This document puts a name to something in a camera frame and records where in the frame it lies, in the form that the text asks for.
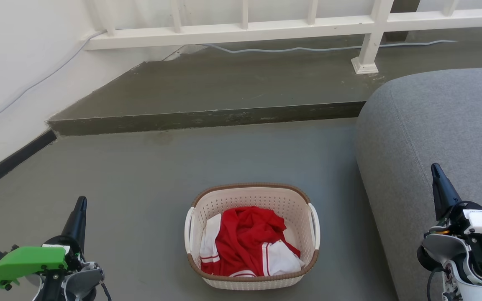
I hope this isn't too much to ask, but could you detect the red and white garment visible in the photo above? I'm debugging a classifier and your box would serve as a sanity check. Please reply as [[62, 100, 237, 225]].
[[200, 206, 305, 278]]

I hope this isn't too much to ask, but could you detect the light grey cable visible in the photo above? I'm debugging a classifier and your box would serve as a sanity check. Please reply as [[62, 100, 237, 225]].
[[0, 29, 104, 132], [201, 40, 459, 54]]

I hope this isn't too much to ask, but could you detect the grey fabric sofa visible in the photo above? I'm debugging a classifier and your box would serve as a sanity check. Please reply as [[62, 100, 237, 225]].
[[355, 67, 482, 301]]

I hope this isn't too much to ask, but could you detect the white wooden railing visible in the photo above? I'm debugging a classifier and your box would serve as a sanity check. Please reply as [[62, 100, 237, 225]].
[[83, 0, 482, 75]]

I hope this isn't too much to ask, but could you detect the black baseboard strip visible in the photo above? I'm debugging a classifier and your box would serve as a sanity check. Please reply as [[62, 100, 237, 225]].
[[0, 130, 57, 197]]

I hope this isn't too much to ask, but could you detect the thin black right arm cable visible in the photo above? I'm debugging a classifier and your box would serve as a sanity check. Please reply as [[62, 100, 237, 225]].
[[427, 268, 446, 301]]

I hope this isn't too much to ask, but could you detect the cream plastic laundry basket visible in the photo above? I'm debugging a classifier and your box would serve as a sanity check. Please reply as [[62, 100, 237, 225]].
[[185, 183, 321, 291]]

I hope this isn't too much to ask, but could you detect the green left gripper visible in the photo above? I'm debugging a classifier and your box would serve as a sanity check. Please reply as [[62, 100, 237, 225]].
[[0, 196, 88, 290]]

